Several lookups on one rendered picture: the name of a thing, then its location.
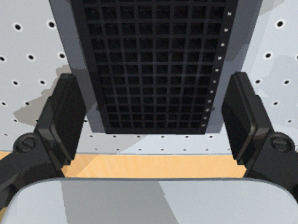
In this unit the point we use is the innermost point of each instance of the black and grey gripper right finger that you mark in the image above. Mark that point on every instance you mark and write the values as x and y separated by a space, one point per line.
266 154

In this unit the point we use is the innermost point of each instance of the black well plate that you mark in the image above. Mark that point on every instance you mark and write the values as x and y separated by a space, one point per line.
152 105

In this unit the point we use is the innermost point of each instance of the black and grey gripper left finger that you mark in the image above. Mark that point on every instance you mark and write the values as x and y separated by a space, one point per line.
41 155

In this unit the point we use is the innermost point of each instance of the grey perforated metal base plate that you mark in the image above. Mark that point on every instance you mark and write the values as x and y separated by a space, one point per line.
32 58

